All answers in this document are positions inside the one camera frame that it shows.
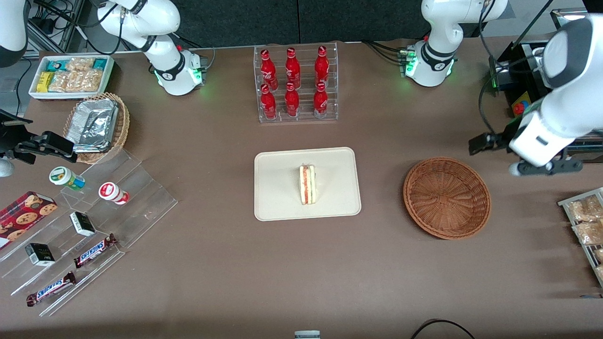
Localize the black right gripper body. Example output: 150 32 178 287
0 109 48 164

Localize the triangular sandwich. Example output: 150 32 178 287
299 163 318 206

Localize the light wicker basket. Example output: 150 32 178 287
63 92 131 165

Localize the round brown wicker basket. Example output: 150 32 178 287
403 157 492 241

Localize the grey metal rack tray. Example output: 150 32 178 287
558 187 603 289

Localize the cream plastic serving tray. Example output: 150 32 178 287
254 147 362 222

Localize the green lid yogurt cup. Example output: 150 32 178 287
49 166 86 191

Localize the silver foil pouch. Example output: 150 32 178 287
71 141 114 154
66 98 119 147

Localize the white rectangular snack bin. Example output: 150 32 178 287
28 54 115 102

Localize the clear cracker bag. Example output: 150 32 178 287
65 57 95 73
75 69 104 93
49 71 78 93

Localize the red lid yogurt cup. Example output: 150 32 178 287
98 182 130 205

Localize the black food warmer cabinet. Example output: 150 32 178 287
489 8 603 165

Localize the red tartan cookie box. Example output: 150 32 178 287
0 191 58 250

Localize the small black box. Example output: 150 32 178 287
70 211 96 237
24 242 56 267

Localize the clear acrylic stepped display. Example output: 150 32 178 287
0 148 179 317

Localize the brown Snickers bar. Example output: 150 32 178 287
26 271 77 307
74 233 118 269

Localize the red cola bottle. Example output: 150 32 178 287
260 84 277 120
260 49 278 91
313 81 329 118
315 45 329 88
285 82 300 117
285 47 301 90

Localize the clear acrylic bottle rack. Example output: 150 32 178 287
253 42 339 124

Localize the brown table cover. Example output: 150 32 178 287
0 37 603 339

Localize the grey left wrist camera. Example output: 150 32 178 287
508 159 583 178

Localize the aluminium equipment frame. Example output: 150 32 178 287
28 0 88 53

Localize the black base cable bundle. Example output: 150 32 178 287
362 40 407 64
173 32 216 72

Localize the black looped cable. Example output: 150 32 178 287
410 319 476 339

